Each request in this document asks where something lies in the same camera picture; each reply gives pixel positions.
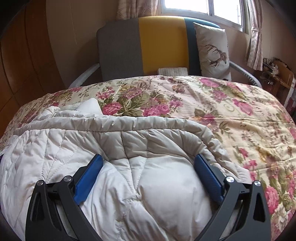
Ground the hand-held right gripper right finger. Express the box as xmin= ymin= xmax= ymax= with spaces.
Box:
xmin=194 ymin=154 xmax=272 ymax=241

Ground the patterned beige curtain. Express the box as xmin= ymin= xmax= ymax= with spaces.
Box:
xmin=116 ymin=0 xmax=166 ymax=20
xmin=245 ymin=0 xmax=264 ymax=71

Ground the grey bed rail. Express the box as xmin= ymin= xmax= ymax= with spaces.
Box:
xmin=68 ymin=63 xmax=101 ymax=88
xmin=229 ymin=61 xmax=263 ymax=89

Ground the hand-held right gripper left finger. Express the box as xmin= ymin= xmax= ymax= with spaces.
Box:
xmin=25 ymin=154 xmax=104 ymax=241

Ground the deer print pillow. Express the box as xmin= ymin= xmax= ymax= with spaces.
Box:
xmin=193 ymin=22 xmax=233 ymax=81

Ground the white box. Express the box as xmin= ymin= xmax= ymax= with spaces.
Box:
xmin=284 ymin=76 xmax=296 ymax=110

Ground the grey yellow teal chair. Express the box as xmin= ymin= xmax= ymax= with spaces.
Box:
xmin=97 ymin=16 xmax=221 ymax=82

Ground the window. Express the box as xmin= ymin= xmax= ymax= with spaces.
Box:
xmin=159 ymin=0 xmax=251 ymax=32

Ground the grey quilted down jacket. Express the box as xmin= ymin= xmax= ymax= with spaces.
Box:
xmin=0 ymin=97 xmax=253 ymax=241

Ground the floral bed blanket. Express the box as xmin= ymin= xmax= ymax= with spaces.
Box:
xmin=0 ymin=75 xmax=296 ymax=241

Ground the wooden side shelf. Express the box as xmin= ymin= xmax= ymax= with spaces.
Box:
xmin=261 ymin=57 xmax=295 ymax=105

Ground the white knitted cloth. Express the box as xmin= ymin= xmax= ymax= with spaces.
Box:
xmin=158 ymin=67 xmax=188 ymax=76

